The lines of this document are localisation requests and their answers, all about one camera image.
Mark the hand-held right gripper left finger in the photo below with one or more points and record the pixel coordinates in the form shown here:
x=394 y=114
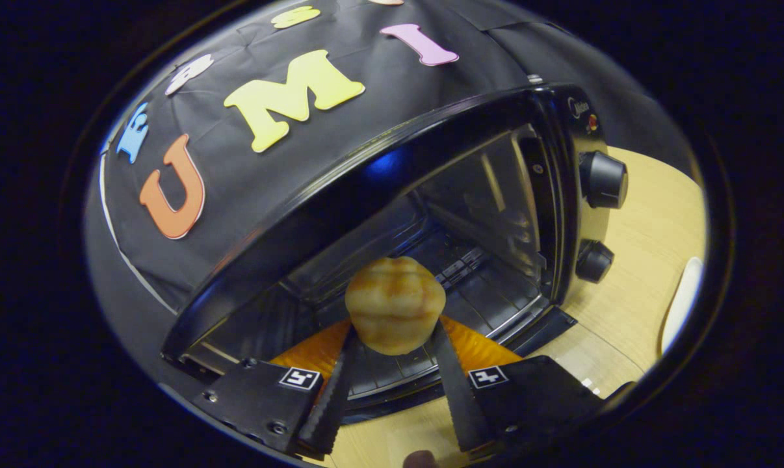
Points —
x=327 y=416

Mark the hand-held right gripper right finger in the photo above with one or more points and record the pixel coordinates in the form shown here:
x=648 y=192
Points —
x=463 y=409

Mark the golden bread bun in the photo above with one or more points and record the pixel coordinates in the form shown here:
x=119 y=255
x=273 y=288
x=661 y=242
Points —
x=395 y=305

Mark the black electric oven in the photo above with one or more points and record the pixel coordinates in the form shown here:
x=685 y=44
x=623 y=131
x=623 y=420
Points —
x=340 y=214

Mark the white rectangular plate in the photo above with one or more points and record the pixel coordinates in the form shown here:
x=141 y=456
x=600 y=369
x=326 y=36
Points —
x=683 y=302

